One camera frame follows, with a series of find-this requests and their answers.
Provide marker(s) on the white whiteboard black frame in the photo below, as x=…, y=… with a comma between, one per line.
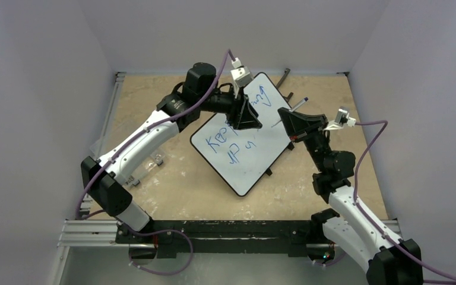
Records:
x=242, y=158

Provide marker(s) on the clear plastic bag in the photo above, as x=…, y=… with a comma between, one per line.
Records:
x=115, y=137

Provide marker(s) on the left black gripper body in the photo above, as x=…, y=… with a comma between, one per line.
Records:
x=229, y=105

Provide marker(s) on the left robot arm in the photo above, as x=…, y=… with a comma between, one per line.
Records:
x=200, y=91

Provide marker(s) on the blue whiteboard marker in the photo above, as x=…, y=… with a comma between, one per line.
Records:
x=294, y=108

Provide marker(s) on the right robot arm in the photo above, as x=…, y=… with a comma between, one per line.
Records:
x=379, y=251

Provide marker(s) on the aluminium frame rail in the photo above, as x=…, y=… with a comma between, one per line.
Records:
x=85, y=203

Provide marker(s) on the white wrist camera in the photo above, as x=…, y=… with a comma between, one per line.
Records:
x=342, y=119
x=241, y=76

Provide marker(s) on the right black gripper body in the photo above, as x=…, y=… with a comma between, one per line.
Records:
x=309, y=129

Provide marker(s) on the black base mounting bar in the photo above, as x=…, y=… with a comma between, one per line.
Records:
x=294, y=238

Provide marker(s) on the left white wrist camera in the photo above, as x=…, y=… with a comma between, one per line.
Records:
x=241, y=76

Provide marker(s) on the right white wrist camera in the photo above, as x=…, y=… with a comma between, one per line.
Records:
x=342, y=119

